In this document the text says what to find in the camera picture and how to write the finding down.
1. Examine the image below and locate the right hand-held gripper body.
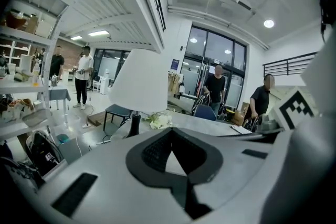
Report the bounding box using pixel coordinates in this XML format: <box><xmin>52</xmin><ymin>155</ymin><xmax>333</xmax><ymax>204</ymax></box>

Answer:
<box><xmin>253</xmin><ymin>86</ymin><xmax>316</xmax><ymax>143</ymax></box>

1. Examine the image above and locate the white shelf rack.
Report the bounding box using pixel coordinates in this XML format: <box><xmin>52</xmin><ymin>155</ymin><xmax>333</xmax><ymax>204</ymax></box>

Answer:
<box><xmin>0</xmin><ymin>0</ymin><xmax>69</xmax><ymax>145</ymax></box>

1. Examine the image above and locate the dark blue chair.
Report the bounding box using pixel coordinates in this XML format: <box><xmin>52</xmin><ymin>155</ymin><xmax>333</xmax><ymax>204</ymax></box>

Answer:
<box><xmin>102</xmin><ymin>103</ymin><xmax>134</xmax><ymax>132</ymax></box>
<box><xmin>193</xmin><ymin>104</ymin><xmax>218</xmax><ymax>122</ymax></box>

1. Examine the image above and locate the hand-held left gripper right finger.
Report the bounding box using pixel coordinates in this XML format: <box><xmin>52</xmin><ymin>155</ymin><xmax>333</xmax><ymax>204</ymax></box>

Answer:
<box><xmin>172</xmin><ymin>127</ymin><xmax>280</xmax><ymax>224</ymax></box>

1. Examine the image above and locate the table with grey tablecloth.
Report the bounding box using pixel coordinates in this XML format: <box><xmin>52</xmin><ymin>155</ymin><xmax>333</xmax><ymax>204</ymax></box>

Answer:
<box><xmin>48</xmin><ymin>86</ymin><xmax>72</xmax><ymax>124</ymax></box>

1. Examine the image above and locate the carried black white backpack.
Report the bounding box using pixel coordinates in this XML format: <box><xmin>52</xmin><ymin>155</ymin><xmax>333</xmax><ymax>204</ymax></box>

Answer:
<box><xmin>243</xmin><ymin>116</ymin><xmax>260</xmax><ymax>132</ymax></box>
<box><xmin>192</xmin><ymin>93</ymin><xmax>213</xmax><ymax>116</ymax></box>

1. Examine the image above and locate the clothes rack with beige garments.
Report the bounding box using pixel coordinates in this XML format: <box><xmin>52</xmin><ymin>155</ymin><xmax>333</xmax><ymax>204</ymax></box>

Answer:
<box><xmin>167</xmin><ymin>72</ymin><xmax>185</xmax><ymax>95</ymax></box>

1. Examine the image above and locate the white flower bouquet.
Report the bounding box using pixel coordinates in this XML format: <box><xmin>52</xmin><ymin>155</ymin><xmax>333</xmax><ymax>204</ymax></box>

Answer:
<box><xmin>142</xmin><ymin>112</ymin><xmax>174</xmax><ymax>130</ymax></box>

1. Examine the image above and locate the glass entrance door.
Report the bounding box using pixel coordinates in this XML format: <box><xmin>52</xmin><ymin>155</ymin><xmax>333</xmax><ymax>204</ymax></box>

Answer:
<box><xmin>181</xmin><ymin>24</ymin><xmax>248</xmax><ymax>111</ymax></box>

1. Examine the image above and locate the brown cardboard box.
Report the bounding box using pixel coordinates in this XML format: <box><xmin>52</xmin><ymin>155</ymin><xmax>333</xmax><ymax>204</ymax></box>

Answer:
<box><xmin>232</xmin><ymin>101</ymin><xmax>251</xmax><ymax>125</ymax></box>

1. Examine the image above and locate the black clipboard with paper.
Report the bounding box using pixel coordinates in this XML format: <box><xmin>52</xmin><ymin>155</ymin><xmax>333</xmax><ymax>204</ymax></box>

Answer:
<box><xmin>229</xmin><ymin>125</ymin><xmax>253</xmax><ymax>135</ymax></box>

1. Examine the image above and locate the lit table lamp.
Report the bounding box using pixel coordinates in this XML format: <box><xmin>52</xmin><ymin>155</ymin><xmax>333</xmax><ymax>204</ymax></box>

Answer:
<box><xmin>108</xmin><ymin>48</ymin><xmax>169</xmax><ymax>139</ymax></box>

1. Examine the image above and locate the grey marble table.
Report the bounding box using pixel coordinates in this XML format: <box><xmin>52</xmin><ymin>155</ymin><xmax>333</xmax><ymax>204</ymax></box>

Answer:
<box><xmin>111</xmin><ymin>112</ymin><xmax>264</xmax><ymax>143</ymax></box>

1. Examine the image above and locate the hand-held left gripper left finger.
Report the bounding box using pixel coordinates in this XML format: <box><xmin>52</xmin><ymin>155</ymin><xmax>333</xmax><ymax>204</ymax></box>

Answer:
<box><xmin>36</xmin><ymin>127</ymin><xmax>191</xmax><ymax>224</ymax></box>

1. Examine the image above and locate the white water dispenser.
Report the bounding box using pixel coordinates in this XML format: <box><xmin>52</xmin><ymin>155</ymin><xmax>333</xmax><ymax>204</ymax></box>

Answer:
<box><xmin>99</xmin><ymin>76</ymin><xmax>110</xmax><ymax>95</ymax></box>

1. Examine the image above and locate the brown wooden bowl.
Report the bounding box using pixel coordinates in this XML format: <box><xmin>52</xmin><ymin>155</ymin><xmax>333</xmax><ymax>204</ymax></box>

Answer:
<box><xmin>5</xmin><ymin>11</ymin><xmax>28</xmax><ymax>30</ymax></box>

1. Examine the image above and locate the white pitcher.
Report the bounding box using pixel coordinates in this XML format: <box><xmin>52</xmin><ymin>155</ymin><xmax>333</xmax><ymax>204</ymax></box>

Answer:
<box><xmin>19</xmin><ymin>54</ymin><xmax>34</xmax><ymax>73</ymax></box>

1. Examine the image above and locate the low wooden platform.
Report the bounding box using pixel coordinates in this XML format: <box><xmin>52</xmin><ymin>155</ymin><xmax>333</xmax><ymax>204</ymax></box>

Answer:
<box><xmin>87</xmin><ymin>112</ymin><xmax>106</xmax><ymax>127</ymax></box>

